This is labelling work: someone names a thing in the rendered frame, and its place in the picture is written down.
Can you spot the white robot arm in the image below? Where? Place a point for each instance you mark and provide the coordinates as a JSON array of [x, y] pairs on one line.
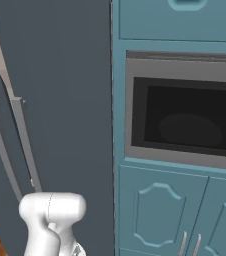
[[51, 213]]

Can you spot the dark grey fridge door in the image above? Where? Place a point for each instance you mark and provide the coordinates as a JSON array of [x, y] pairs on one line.
[[68, 100]]

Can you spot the teal panelled cupboard door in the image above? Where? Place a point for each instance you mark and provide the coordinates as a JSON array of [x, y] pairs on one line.
[[158, 213], [225, 220]]

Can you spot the teal flap cupboard door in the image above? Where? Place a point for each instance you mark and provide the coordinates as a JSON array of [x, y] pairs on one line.
[[171, 25]]

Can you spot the grey built-in microwave oven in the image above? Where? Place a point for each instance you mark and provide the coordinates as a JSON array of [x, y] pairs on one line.
[[185, 113]]

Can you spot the teal cabinet frame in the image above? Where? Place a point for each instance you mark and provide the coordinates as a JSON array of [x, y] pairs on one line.
[[117, 100]]

